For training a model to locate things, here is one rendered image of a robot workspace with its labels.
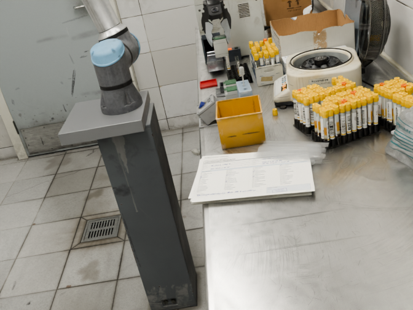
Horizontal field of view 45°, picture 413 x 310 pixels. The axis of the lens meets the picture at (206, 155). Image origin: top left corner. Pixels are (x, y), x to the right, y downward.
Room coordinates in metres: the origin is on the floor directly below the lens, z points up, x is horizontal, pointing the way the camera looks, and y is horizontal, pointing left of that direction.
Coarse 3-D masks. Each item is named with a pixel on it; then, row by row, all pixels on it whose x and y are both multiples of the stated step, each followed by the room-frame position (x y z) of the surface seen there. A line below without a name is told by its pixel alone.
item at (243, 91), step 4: (244, 80) 1.54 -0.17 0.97; (236, 84) 1.54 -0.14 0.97; (240, 84) 1.51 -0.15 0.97; (248, 84) 1.50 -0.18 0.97; (240, 88) 1.48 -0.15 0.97; (244, 88) 1.47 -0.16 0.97; (248, 88) 1.47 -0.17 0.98; (240, 92) 1.45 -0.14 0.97; (244, 92) 1.45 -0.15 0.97; (248, 92) 1.45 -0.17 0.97; (252, 92) 1.44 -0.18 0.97; (240, 96) 1.45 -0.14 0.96; (244, 96) 1.45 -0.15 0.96
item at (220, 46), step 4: (216, 40) 1.70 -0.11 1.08; (220, 40) 1.70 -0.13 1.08; (224, 40) 1.70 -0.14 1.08; (216, 44) 1.70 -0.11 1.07; (220, 44) 1.70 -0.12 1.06; (224, 44) 1.70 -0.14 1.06; (216, 48) 1.70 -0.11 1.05; (220, 48) 1.70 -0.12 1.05; (224, 48) 1.70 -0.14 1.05; (216, 52) 1.70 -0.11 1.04; (220, 52) 1.70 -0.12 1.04; (224, 52) 1.70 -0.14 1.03; (216, 56) 1.70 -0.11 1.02; (220, 56) 1.70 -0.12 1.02; (224, 56) 1.70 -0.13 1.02
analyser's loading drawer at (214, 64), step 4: (208, 52) 2.03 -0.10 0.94; (212, 52) 2.03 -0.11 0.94; (208, 56) 1.99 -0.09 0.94; (212, 56) 1.99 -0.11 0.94; (208, 60) 1.99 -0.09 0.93; (212, 60) 1.99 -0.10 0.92; (216, 60) 1.94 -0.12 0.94; (220, 60) 1.93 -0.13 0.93; (208, 64) 1.93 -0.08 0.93; (212, 64) 1.93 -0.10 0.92; (216, 64) 1.93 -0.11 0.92; (220, 64) 1.93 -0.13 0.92; (208, 68) 1.93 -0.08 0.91; (212, 68) 1.93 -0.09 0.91; (216, 68) 1.93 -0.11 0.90; (220, 68) 1.93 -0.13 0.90
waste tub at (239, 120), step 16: (256, 96) 1.40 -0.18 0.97; (224, 112) 1.41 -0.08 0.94; (240, 112) 1.40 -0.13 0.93; (256, 112) 1.40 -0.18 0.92; (224, 128) 1.28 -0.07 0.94; (240, 128) 1.28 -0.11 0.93; (256, 128) 1.27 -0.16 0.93; (224, 144) 1.28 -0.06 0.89; (240, 144) 1.28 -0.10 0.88; (256, 144) 1.27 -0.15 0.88
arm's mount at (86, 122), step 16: (144, 96) 1.75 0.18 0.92; (80, 112) 1.72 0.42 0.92; (96, 112) 1.68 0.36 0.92; (144, 112) 1.62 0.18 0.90; (64, 128) 1.59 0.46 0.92; (80, 128) 1.56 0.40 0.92; (96, 128) 1.54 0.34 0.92; (112, 128) 1.53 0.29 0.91; (128, 128) 1.53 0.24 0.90; (144, 128) 1.55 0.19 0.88; (64, 144) 1.55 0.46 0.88
